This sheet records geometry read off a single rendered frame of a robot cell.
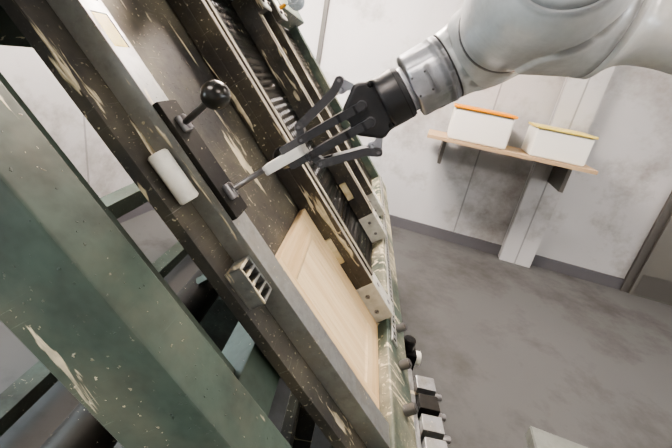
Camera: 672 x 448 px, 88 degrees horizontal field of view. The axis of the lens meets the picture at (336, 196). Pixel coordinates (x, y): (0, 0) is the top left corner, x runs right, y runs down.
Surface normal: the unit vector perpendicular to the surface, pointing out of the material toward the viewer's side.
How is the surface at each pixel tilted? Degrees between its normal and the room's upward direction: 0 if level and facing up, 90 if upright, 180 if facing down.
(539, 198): 90
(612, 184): 90
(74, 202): 50
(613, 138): 90
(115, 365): 90
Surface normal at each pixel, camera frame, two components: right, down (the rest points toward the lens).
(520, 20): -0.64, 0.76
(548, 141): -0.29, 0.29
